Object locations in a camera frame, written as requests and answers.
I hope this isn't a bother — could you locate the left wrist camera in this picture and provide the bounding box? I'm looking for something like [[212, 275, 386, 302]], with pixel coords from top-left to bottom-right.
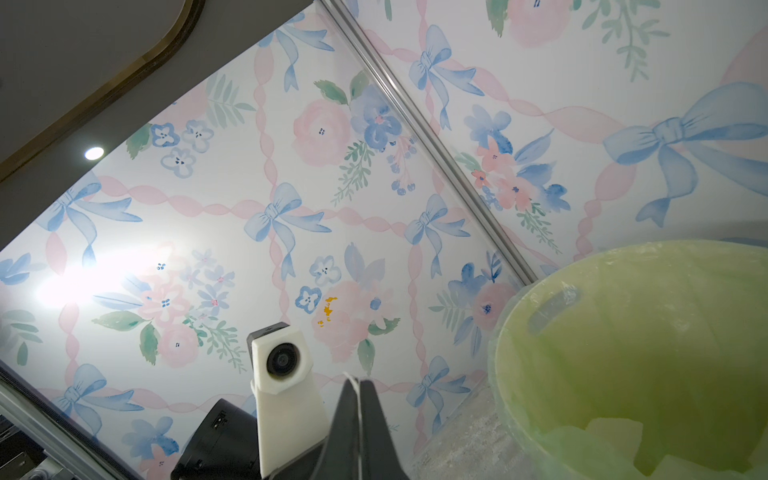
[[247, 322, 330, 477]]

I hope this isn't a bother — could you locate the left aluminium corner post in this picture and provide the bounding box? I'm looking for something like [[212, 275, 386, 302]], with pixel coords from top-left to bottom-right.
[[319, 0, 538, 285]]

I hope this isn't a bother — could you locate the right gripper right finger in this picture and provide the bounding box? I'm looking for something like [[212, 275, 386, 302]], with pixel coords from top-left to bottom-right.
[[358, 380, 409, 480]]

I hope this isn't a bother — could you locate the cream plastic trash bin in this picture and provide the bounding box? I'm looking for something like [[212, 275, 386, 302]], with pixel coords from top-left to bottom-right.
[[487, 239, 768, 480]]

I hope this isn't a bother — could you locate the ceiling spot light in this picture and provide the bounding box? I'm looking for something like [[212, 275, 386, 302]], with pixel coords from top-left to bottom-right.
[[84, 146, 106, 161]]

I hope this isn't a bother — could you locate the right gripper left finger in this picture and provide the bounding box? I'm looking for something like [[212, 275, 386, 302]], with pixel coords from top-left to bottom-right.
[[311, 377, 362, 480]]

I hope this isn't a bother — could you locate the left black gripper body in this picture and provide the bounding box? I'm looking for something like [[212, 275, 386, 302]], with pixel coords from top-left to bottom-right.
[[170, 399, 336, 479]]

